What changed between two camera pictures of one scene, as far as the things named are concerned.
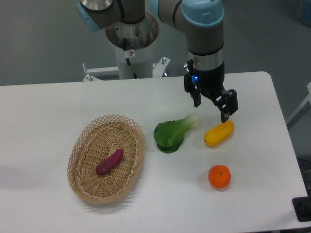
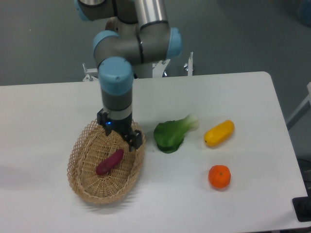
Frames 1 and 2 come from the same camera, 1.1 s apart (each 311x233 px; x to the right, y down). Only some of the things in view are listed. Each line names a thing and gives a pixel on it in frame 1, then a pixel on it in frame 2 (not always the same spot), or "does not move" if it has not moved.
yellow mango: [219, 133] does not move
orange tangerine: [219, 176] does not move
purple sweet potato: [107, 165] does not move
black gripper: [211, 82] -> [123, 126]
